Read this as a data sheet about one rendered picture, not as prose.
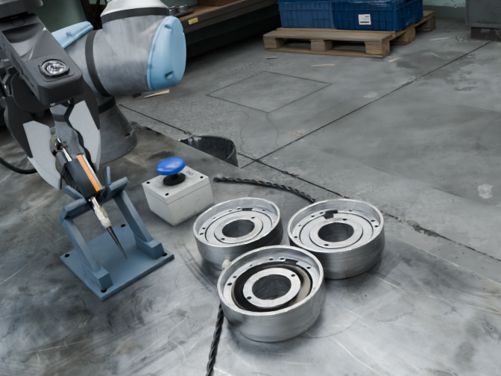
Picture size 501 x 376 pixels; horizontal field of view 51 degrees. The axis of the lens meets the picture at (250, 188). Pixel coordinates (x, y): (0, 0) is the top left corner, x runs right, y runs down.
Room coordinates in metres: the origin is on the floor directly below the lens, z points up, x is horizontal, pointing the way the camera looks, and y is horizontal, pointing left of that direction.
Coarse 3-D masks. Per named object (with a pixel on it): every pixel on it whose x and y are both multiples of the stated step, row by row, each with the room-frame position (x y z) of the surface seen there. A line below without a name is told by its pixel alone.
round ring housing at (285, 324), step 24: (240, 264) 0.45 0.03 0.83; (312, 264) 0.42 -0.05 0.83; (264, 288) 0.42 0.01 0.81; (288, 288) 0.42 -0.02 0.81; (312, 288) 0.39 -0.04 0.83; (240, 312) 0.37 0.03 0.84; (288, 312) 0.35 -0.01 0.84; (312, 312) 0.37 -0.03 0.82; (264, 336) 0.36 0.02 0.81; (288, 336) 0.36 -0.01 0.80
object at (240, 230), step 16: (208, 208) 0.56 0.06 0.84; (224, 208) 0.57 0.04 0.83; (240, 208) 0.57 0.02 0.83; (256, 208) 0.56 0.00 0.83; (272, 208) 0.54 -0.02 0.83; (208, 224) 0.55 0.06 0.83; (224, 224) 0.54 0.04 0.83; (240, 224) 0.54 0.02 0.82; (256, 224) 0.52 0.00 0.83; (272, 224) 0.52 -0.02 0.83; (224, 240) 0.50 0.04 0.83; (240, 240) 0.50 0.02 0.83; (256, 240) 0.48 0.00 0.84; (272, 240) 0.49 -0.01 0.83; (208, 256) 0.49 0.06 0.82; (224, 256) 0.48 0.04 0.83
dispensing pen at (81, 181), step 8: (56, 144) 0.60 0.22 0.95; (64, 144) 0.59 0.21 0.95; (64, 152) 0.59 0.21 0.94; (72, 160) 0.57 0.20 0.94; (64, 168) 0.56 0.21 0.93; (72, 168) 0.56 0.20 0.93; (80, 168) 0.56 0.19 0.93; (64, 176) 0.58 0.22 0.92; (72, 176) 0.56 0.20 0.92; (80, 176) 0.56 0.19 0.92; (72, 184) 0.56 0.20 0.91; (80, 184) 0.55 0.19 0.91; (88, 184) 0.55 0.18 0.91; (80, 192) 0.55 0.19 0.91; (88, 192) 0.55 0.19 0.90; (88, 200) 0.56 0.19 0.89; (96, 200) 0.56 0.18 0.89; (96, 208) 0.55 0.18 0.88; (96, 216) 0.55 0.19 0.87; (104, 216) 0.55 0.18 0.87; (104, 224) 0.54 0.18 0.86; (112, 232) 0.54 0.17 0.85; (120, 248) 0.53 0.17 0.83
